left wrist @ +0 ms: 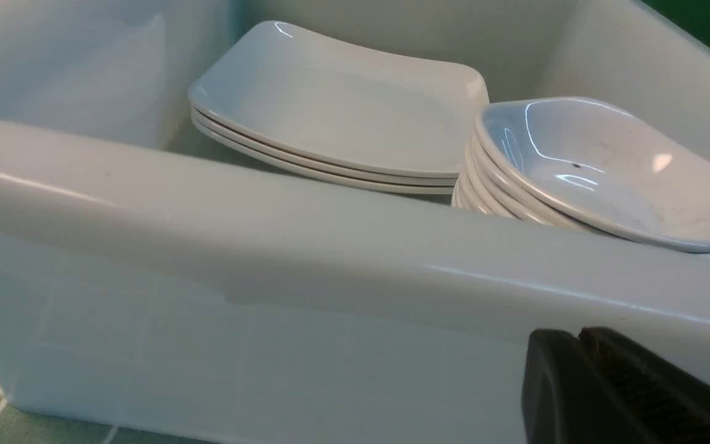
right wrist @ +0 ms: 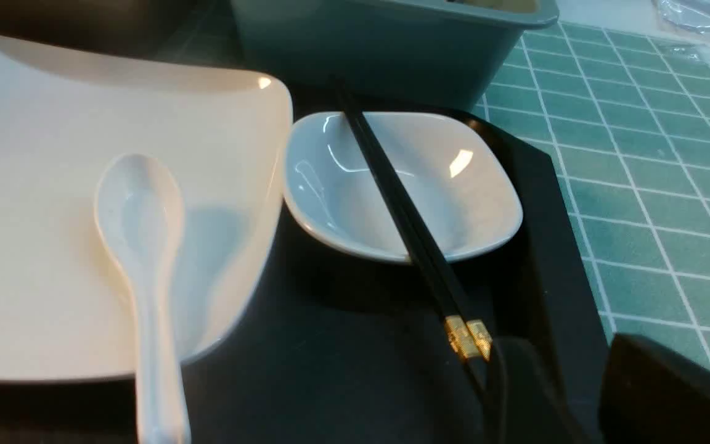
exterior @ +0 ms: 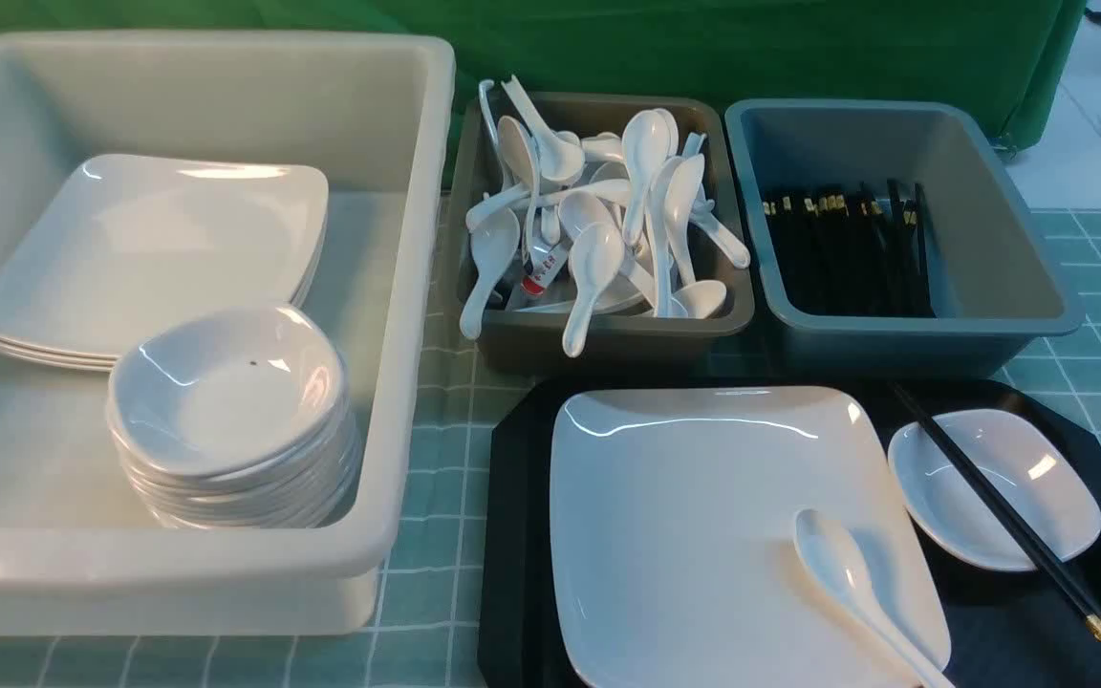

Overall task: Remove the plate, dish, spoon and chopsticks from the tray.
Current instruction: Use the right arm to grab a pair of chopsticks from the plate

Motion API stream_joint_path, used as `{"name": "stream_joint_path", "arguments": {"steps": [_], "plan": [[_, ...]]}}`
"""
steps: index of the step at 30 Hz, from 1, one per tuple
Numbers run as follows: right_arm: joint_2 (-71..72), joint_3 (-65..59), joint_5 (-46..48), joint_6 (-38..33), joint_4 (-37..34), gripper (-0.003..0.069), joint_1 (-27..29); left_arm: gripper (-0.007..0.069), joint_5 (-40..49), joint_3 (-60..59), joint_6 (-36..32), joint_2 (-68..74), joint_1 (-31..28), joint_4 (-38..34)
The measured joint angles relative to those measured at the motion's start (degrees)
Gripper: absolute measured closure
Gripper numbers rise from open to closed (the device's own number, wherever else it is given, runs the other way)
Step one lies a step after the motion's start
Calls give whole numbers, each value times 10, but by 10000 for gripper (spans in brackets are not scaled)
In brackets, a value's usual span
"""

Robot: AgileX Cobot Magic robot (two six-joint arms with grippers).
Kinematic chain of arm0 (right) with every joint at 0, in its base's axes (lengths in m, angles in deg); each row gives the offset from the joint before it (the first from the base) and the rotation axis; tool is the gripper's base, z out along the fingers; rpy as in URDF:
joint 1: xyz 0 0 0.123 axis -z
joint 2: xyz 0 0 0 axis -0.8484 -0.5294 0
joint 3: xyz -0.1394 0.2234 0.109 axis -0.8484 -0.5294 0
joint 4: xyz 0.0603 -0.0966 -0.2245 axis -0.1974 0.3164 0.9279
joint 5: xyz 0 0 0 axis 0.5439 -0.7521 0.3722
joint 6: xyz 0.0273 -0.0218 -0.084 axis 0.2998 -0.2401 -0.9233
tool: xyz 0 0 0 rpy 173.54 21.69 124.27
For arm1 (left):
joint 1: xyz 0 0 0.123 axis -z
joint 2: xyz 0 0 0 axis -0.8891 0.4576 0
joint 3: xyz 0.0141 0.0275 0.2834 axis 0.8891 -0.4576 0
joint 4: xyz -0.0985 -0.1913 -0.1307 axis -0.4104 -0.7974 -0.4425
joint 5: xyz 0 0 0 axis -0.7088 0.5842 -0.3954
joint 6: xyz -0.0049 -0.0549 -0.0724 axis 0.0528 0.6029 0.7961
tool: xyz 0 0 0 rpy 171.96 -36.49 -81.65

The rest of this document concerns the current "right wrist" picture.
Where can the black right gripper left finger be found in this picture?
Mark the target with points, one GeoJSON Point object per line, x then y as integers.
{"type": "Point", "coordinates": [529, 409]}

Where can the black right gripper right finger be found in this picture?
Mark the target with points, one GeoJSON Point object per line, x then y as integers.
{"type": "Point", "coordinates": [653, 394]}

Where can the black chopstick gold band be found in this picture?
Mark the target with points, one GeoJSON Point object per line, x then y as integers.
{"type": "Point", "coordinates": [392, 197]}
{"type": "Point", "coordinates": [435, 271]}

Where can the small white square bowl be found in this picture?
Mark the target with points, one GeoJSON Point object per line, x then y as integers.
{"type": "Point", "coordinates": [455, 181]}

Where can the white ceramic soup spoon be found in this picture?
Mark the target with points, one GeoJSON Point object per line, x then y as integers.
{"type": "Point", "coordinates": [140, 216]}

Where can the large white square plate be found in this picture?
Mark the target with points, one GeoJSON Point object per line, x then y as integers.
{"type": "Point", "coordinates": [65, 115]}

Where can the black plastic serving tray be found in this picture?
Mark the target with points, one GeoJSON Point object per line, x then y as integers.
{"type": "Point", "coordinates": [337, 349]}

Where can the green checkered table mat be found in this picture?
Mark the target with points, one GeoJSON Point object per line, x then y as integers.
{"type": "Point", "coordinates": [625, 119]}

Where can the blue-grey plastic bin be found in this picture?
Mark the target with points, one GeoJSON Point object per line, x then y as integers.
{"type": "Point", "coordinates": [442, 53]}

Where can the clear plastic bag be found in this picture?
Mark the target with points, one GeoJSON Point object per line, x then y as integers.
{"type": "Point", "coordinates": [689, 15]}

